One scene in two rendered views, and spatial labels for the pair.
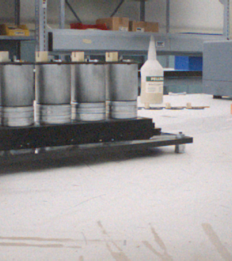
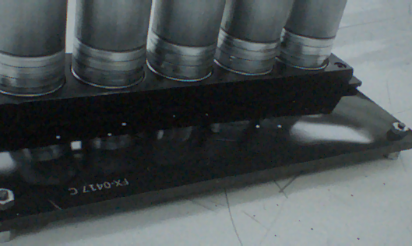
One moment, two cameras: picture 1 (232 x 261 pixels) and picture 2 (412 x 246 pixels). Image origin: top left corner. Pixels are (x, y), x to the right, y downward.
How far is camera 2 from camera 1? 0.19 m
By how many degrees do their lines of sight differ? 24
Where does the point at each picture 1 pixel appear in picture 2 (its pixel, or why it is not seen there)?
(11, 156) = (79, 206)
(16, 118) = (108, 72)
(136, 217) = not seen: outside the picture
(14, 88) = (110, 16)
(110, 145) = (276, 164)
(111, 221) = not seen: outside the picture
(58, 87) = (198, 15)
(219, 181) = not seen: outside the picture
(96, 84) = (272, 11)
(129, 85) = (332, 12)
